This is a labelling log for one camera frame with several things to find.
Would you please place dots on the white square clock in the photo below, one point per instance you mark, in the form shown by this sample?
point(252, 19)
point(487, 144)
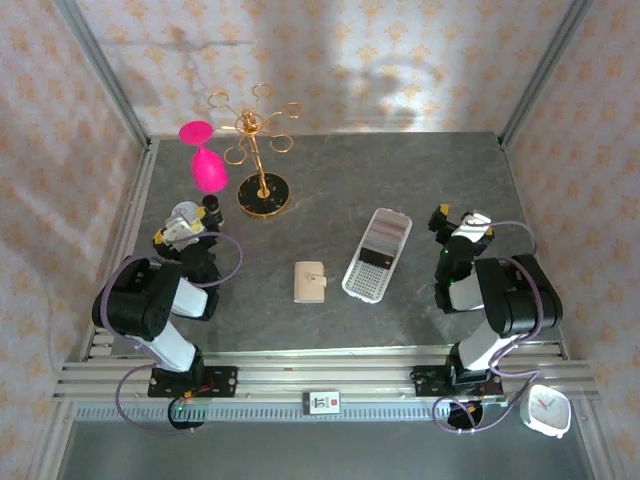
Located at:
point(546, 409)

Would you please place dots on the white perforated plastic basket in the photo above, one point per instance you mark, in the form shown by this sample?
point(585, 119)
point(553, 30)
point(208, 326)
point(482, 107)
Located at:
point(365, 285)

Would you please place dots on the pink wine glass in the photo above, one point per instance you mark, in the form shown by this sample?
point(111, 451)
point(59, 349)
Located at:
point(209, 172)

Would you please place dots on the stack of assorted cards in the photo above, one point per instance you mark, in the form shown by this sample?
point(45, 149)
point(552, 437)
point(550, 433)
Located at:
point(389, 227)

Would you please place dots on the aluminium frame post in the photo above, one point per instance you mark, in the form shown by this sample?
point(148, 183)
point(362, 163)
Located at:
point(545, 70)
point(105, 70)

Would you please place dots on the gold wine glass rack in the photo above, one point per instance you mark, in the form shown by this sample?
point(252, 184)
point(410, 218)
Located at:
point(263, 197)

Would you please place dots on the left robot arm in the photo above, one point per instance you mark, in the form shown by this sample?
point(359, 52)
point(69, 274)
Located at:
point(135, 300)

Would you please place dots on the aluminium side rail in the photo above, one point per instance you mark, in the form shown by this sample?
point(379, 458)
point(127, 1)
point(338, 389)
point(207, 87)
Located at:
point(135, 220)

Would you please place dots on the aluminium rail frame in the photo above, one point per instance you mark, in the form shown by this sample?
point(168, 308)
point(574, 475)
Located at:
point(325, 372)

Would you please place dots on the small dark bottle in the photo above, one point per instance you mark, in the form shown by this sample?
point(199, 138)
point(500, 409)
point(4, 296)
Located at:
point(212, 202)

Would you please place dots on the jar with white lid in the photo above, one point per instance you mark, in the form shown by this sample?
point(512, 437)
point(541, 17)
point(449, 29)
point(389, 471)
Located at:
point(185, 207)

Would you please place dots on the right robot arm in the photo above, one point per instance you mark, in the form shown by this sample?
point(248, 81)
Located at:
point(520, 300)

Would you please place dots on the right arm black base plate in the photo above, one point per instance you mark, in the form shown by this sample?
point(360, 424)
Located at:
point(425, 381)

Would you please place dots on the white label tag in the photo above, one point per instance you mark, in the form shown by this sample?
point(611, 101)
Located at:
point(321, 402)

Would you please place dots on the black card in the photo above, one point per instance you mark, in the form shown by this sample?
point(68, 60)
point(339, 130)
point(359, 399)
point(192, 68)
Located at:
point(377, 257)

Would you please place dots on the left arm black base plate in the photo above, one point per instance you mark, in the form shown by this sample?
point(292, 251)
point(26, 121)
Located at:
point(222, 381)

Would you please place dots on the beige leather card holder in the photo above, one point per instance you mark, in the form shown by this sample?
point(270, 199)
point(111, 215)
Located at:
point(309, 282)

